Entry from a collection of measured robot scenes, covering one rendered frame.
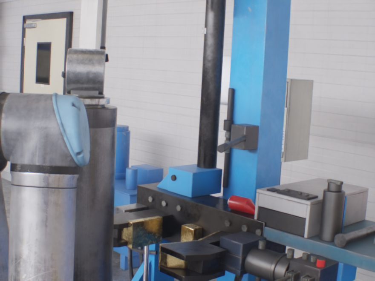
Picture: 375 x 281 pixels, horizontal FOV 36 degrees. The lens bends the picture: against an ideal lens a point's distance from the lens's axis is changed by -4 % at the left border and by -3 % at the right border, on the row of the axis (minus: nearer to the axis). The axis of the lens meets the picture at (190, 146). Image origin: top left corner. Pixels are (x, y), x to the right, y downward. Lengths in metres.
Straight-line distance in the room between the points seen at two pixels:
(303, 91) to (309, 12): 1.39
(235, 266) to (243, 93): 0.75
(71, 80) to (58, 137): 0.93
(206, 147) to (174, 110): 2.63
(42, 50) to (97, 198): 5.13
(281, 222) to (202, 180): 0.50
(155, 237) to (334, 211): 0.77
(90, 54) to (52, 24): 4.89
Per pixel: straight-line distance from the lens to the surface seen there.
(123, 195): 4.52
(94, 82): 1.85
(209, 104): 2.47
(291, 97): 2.82
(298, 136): 2.89
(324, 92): 4.09
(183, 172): 2.43
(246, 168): 2.43
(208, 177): 2.46
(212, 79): 2.46
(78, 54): 1.87
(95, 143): 1.84
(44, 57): 6.86
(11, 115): 0.95
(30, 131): 0.94
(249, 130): 2.32
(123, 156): 4.91
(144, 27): 5.44
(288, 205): 2.04
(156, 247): 2.61
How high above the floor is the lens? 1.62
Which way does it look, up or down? 8 degrees down
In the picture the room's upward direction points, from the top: 3 degrees clockwise
